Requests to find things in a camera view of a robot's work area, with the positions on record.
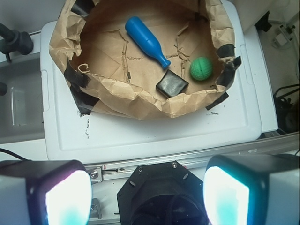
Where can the white wall plug adapter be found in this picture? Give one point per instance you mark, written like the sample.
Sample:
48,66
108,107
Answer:
284,35

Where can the clear plastic container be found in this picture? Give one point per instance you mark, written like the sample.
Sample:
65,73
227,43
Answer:
21,103

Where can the blue plastic bottle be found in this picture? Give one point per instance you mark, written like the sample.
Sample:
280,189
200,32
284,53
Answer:
146,40

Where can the metal corner bracket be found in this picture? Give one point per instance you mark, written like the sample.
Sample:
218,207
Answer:
95,211

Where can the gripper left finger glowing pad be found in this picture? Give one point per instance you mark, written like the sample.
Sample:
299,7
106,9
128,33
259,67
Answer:
44,193

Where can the brown paper bag basin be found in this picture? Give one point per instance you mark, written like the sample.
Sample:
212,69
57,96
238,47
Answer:
107,72

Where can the white plastic bin lid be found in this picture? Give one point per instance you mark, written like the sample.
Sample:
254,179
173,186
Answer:
100,138

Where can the green textured ball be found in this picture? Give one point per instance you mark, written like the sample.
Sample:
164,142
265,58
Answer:
201,69

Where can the aluminium extrusion rail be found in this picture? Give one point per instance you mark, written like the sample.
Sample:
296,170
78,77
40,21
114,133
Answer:
195,159

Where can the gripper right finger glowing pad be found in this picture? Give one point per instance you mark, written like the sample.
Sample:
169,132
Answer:
260,189

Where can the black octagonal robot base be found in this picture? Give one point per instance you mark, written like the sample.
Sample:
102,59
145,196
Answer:
162,194

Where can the black clamp knob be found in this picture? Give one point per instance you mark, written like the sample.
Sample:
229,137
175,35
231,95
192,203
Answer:
14,41

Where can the black square block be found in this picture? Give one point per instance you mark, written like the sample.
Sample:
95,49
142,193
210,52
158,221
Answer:
171,84

